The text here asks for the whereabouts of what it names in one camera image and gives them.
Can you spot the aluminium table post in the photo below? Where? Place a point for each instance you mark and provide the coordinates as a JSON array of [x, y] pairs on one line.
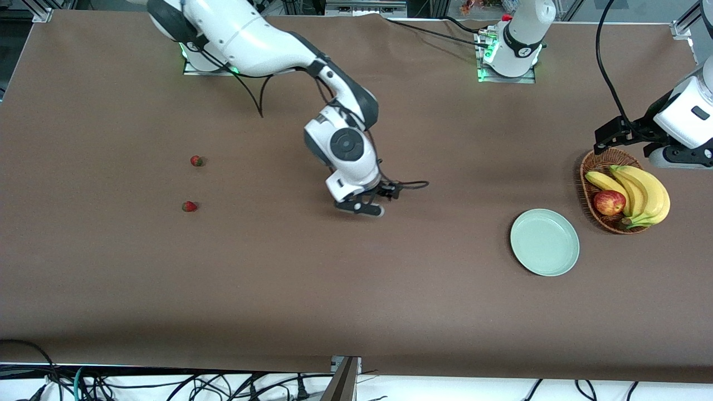
[[340, 381]]

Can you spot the orange colourful object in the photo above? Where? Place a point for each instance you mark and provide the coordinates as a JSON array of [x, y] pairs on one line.
[[473, 6]]

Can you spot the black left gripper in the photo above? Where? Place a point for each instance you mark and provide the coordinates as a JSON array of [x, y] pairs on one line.
[[640, 130]]

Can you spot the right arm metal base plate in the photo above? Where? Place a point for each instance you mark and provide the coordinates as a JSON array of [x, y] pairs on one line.
[[192, 69]]

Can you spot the pale green round plate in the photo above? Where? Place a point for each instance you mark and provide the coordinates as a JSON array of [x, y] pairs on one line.
[[545, 242]]

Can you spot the yellow banana bunch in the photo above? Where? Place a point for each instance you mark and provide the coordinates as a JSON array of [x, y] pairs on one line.
[[649, 192]]

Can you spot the red strawberry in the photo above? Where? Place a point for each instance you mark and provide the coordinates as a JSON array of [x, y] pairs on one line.
[[189, 206], [196, 161]]

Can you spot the aluminium frame profile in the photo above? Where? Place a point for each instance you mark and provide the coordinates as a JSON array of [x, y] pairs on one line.
[[42, 14]]

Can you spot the grey metal box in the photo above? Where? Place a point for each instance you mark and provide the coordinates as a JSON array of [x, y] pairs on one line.
[[365, 6]]

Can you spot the brown table cover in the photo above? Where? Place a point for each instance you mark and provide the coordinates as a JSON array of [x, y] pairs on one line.
[[356, 278]]

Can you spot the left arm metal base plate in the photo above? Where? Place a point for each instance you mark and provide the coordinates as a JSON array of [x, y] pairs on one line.
[[501, 79]]

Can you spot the red apple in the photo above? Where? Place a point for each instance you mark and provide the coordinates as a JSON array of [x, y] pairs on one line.
[[609, 202]]

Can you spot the aluminium corner bracket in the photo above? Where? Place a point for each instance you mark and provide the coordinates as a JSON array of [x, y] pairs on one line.
[[682, 29]]

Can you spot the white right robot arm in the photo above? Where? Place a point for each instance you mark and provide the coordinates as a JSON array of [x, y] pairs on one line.
[[250, 39]]

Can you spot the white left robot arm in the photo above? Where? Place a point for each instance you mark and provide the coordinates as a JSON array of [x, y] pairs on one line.
[[521, 33]]

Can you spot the brown wicker basket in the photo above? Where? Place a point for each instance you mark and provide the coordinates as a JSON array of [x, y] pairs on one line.
[[593, 167]]

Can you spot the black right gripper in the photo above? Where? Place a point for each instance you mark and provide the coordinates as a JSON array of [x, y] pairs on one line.
[[386, 189]]

